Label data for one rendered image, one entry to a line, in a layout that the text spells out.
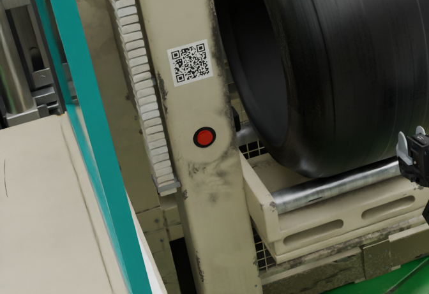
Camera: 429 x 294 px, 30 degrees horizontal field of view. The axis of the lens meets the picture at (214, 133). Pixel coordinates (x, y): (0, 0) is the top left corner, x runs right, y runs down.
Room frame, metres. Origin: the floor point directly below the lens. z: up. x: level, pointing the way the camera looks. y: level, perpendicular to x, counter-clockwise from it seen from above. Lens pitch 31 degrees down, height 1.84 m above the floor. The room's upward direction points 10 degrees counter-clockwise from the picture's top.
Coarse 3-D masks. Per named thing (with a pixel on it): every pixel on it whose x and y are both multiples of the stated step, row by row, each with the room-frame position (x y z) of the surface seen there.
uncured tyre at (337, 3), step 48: (240, 0) 1.70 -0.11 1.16; (288, 0) 1.23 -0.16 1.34; (336, 0) 1.20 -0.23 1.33; (384, 0) 1.21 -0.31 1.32; (240, 48) 1.66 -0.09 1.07; (288, 48) 1.21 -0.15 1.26; (336, 48) 1.17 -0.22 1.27; (384, 48) 1.18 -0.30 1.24; (240, 96) 1.54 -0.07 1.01; (288, 96) 1.22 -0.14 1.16; (336, 96) 1.16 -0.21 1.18; (384, 96) 1.17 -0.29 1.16; (288, 144) 1.26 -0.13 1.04; (336, 144) 1.17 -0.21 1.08; (384, 144) 1.21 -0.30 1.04
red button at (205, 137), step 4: (200, 132) 1.31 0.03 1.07; (204, 132) 1.31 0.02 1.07; (208, 132) 1.31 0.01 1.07; (200, 136) 1.31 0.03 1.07; (204, 136) 1.31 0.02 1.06; (208, 136) 1.31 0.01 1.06; (212, 136) 1.31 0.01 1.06; (200, 140) 1.30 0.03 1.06; (204, 140) 1.31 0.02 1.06; (208, 140) 1.31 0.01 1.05; (200, 144) 1.31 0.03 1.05; (204, 144) 1.31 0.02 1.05
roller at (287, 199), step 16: (384, 160) 1.33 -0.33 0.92; (336, 176) 1.30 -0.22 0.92; (352, 176) 1.30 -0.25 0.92; (368, 176) 1.30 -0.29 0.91; (384, 176) 1.31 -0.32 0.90; (288, 192) 1.28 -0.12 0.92; (304, 192) 1.28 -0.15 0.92; (320, 192) 1.28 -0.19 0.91; (336, 192) 1.28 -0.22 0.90; (288, 208) 1.26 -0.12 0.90
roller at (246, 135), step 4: (244, 124) 1.57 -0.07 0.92; (248, 124) 1.56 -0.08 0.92; (244, 128) 1.55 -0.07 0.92; (248, 128) 1.55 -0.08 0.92; (252, 128) 1.55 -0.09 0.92; (236, 132) 1.54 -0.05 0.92; (240, 132) 1.54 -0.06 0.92; (244, 132) 1.54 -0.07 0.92; (248, 132) 1.54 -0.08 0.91; (252, 132) 1.54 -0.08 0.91; (240, 136) 1.54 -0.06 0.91; (244, 136) 1.54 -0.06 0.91; (248, 136) 1.54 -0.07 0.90; (252, 136) 1.54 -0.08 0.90; (256, 136) 1.54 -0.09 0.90; (240, 140) 1.54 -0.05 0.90; (244, 140) 1.54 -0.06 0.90; (248, 140) 1.54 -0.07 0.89; (252, 140) 1.54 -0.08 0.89; (256, 140) 1.55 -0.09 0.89; (240, 144) 1.54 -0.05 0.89; (244, 144) 1.54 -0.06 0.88
